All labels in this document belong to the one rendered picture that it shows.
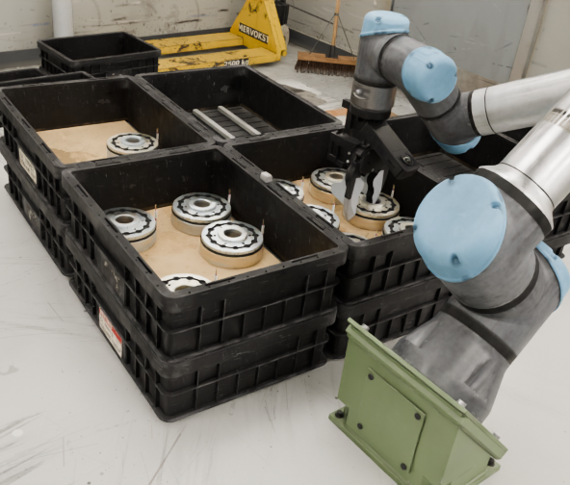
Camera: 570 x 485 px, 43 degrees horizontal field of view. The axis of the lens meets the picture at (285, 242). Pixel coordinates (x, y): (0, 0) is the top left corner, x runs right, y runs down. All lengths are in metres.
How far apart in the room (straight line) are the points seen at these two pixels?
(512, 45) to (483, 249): 3.53
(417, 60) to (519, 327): 0.42
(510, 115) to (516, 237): 0.34
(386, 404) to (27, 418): 0.50
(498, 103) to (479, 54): 3.28
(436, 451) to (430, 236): 0.28
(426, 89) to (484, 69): 3.33
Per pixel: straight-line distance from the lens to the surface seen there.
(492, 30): 4.39
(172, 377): 0.99
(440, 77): 1.11
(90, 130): 1.63
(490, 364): 0.96
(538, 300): 0.97
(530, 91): 1.16
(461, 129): 1.20
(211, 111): 1.77
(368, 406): 1.02
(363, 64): 1.21
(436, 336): 0.95
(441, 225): 0.86
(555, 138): 0.91
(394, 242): 1.11
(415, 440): 0.97
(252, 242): 1.17
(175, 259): 1.17
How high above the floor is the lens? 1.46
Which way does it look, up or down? 31 degrees down
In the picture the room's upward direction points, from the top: 7 degrees clockwise
